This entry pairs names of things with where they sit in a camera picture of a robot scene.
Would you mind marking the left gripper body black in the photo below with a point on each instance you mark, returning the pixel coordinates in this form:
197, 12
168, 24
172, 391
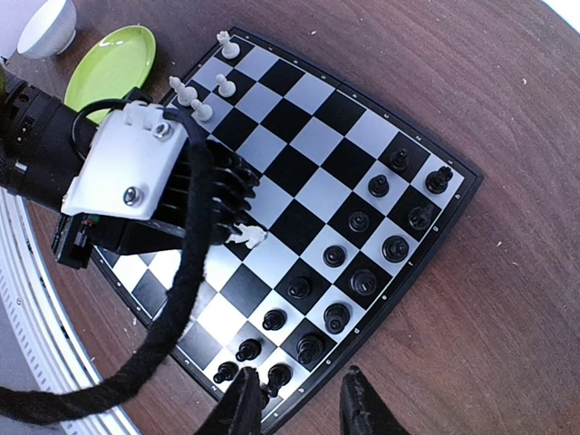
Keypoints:
234, 185

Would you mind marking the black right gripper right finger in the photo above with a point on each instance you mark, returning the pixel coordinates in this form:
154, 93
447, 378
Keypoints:
362, 410

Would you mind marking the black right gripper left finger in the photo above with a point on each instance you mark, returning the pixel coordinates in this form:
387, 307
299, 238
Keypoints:
239, 411

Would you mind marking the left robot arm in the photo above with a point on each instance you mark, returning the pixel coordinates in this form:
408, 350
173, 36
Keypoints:
44, 144

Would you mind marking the black chess queen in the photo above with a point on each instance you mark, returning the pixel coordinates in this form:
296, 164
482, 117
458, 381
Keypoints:
336, 317

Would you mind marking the black chess king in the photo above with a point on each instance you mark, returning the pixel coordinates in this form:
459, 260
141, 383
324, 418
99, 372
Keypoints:
363, 282

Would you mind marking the white chess rook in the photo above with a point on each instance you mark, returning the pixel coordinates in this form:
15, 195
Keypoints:
229, 49

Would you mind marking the black chess bishop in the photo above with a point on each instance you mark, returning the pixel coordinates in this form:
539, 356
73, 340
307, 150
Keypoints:
395, 249

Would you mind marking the black and white chessboard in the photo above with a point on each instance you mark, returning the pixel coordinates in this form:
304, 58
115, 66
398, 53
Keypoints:
339, 174

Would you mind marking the lime green plate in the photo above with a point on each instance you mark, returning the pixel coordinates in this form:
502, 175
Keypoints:
119, 62

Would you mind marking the white bowl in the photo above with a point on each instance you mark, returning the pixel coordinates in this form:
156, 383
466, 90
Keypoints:
50, 31

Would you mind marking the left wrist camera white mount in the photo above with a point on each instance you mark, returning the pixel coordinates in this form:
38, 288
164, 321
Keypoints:
112, 201

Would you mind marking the aluminium front rail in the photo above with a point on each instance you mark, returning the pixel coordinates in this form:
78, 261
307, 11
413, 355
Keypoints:
51, 348

